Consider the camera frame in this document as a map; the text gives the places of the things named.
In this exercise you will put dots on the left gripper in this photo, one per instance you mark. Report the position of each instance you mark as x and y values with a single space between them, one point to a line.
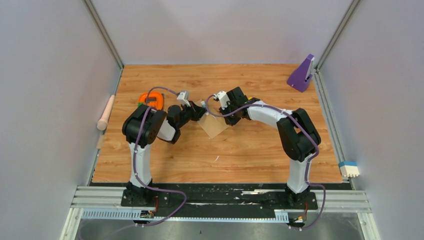
197 112

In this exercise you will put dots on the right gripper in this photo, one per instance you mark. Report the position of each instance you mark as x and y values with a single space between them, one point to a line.
231 121

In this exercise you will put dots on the brown paper envelope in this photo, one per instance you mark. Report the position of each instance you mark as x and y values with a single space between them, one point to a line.
212 125

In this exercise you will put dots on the white green glue stick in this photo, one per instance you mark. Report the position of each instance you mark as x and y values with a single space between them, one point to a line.
204 106

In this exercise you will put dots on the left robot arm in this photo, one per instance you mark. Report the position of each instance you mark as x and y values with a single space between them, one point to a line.
141 129

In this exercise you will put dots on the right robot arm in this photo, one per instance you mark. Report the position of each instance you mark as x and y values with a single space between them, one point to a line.
299 137

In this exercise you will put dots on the orange toy track loop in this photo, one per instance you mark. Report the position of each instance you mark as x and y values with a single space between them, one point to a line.
154 99

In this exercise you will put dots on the purple plastic stand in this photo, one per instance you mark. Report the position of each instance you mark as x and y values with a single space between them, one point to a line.
301 77

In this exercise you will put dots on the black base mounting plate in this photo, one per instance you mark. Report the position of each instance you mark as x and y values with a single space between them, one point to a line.
199 201

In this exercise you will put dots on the wooden rolling pin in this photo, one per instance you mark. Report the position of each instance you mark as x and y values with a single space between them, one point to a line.
103 122

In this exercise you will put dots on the white blue toy brick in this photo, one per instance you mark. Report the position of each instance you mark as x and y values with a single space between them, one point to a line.
349 169

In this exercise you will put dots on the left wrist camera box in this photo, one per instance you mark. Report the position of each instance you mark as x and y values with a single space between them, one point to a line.
183 98

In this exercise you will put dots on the slotted cable duct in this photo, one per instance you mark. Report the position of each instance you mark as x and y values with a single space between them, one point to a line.
136 215

